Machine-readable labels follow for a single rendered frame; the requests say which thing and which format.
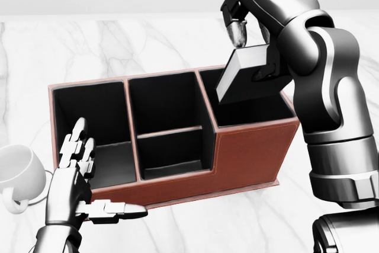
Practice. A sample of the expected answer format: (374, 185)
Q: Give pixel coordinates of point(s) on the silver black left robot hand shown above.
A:
(60, 196)

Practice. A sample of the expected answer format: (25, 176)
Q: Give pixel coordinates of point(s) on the dark book with white pages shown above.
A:
(254, 78)

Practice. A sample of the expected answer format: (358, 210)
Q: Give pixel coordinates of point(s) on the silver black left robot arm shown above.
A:
(54, 239)

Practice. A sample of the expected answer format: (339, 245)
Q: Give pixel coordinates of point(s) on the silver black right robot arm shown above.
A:
(334, 122)

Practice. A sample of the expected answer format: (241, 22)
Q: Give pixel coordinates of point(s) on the red-brown desk caddy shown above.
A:
(251, 158)

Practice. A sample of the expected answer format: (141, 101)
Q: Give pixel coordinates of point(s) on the white mug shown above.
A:
(20, 170)

